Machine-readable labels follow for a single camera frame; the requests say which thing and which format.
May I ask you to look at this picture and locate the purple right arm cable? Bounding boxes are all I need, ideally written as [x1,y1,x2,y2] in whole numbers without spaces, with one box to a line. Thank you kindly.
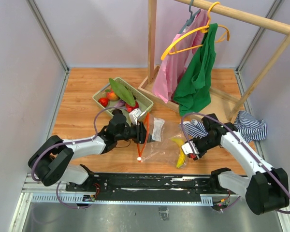
[180,112,290,215]

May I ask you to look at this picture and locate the grey-blue clothes hanger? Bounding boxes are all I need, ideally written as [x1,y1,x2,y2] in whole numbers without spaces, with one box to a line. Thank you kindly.
[179,0,201,34]

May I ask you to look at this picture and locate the blue striped cloth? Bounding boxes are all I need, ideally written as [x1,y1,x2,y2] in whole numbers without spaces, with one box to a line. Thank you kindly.
[183,111,268,143]

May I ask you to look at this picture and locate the fake purple eggplant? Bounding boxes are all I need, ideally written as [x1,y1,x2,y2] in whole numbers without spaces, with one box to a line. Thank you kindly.
[115,100,126,107]

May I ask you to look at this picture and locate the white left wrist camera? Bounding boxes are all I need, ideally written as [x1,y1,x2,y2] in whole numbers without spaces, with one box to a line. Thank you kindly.
[129,108,143,125]

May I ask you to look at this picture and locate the pink shirt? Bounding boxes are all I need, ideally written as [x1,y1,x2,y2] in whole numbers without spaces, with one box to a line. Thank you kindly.
[152,9,208,103]

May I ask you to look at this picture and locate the green tank top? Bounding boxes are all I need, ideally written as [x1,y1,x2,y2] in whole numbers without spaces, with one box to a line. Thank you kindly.
[173,23,218,116]

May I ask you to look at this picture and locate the clear zip top bag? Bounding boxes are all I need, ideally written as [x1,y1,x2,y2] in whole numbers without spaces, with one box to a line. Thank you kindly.
[137,114,187,168]

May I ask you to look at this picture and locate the fake yellow banana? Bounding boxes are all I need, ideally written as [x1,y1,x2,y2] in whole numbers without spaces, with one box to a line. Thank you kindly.
[171,138,186,168]

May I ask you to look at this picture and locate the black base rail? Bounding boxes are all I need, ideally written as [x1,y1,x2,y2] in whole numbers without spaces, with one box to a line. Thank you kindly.
[36,172,242,208]

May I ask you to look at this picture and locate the yellow clothes hanger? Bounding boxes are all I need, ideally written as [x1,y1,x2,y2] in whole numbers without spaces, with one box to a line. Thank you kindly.
[160,1,230,61]

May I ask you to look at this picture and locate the light green plastic basket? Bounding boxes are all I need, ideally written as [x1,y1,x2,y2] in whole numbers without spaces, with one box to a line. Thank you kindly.
[92,77,154,121]

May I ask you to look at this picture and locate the fake green leafy vegetable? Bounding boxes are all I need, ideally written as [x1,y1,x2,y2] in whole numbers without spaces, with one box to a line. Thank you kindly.
[109,78,136,107]

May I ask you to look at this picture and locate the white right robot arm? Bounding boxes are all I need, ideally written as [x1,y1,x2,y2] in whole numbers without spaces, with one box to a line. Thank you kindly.
[192,114,290,215]

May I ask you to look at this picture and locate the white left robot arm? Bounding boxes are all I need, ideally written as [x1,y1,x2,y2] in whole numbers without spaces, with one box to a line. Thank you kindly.
[28,108,150,191]

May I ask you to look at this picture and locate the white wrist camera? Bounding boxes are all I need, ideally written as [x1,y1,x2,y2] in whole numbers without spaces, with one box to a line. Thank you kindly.
[129,108,143,125]
[181,142,201,160]

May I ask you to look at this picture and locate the wooden clothes rack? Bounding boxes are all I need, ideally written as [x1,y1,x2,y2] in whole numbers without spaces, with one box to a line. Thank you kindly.
[138,0,290,121]

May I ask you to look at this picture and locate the fake strawberry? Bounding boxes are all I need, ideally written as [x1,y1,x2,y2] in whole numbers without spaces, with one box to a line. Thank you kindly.
[98,98,110,108]

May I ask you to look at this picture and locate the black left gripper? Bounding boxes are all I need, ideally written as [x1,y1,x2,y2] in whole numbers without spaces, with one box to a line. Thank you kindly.
[116,121,156,145]

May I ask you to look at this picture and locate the fake peach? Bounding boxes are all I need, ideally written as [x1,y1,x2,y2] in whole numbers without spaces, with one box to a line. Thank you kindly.
[105,89,120,101]

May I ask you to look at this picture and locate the fake red apple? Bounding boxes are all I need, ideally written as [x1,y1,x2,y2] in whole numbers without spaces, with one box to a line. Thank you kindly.
[125,101,139,113]

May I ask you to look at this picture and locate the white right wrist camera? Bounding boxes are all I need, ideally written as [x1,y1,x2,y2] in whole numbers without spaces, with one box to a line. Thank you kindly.
[181,142,201,160]

